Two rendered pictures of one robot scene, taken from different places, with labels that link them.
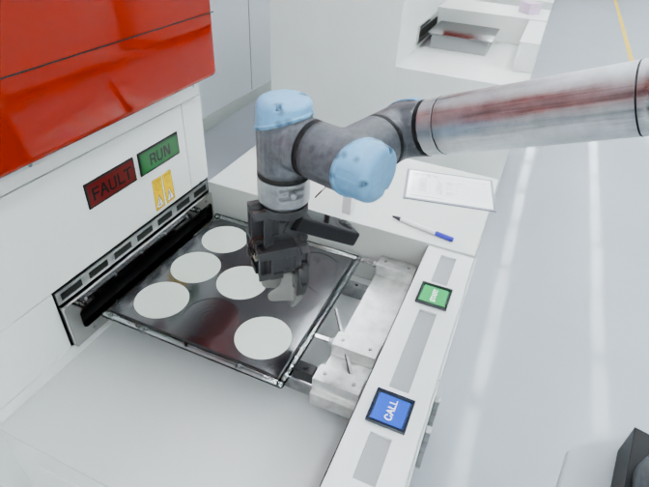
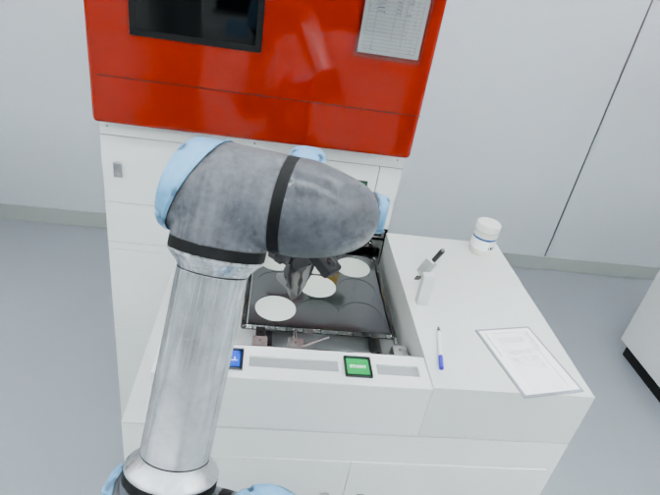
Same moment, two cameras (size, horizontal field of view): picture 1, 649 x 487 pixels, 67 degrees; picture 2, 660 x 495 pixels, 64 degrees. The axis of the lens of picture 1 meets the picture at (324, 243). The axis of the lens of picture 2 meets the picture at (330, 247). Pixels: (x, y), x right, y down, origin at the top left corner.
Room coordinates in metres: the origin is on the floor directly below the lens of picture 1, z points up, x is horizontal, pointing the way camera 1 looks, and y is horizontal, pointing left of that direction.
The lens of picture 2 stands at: (0.16, -0.85, 1.71)
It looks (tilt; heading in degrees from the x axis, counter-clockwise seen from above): 30 degrees down; 60
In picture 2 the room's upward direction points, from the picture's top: 10 degrees clockwise
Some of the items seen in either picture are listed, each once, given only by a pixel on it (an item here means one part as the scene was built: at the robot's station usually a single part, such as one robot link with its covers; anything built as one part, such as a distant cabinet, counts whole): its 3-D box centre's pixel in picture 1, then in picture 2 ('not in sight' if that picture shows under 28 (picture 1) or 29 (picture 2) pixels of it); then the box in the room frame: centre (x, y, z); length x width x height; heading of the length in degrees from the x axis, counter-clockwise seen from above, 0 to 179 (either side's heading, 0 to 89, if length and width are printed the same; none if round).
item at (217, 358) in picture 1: (187, 346); (248, 282); (0.56, 0.22, 0.90); 0.37 x 0.01 x 0.01; 69
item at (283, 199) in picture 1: (284, 188); not in sight; (0.61, 0.06, 1.19); 0.08 x 0.08 x 0.05
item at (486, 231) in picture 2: not in sight; (484, 236); (1.25, 0.13, 1.01); 0.07 x 0.07 x 0.10
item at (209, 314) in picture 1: (241, 283); (316, 287); (0.73, 0.16, 0.90); 0.34 x 0.34 x 0.01; 69
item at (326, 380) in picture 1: (338, 384); (258, 352); (0.51, -0.04, 0.89); 0.08 x 0.03 x 0.03; 69
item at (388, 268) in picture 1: (396, 270); (400, 361); (0.81, -0.15, 0.89); 0.08 x 0.03 x 0.03; 69
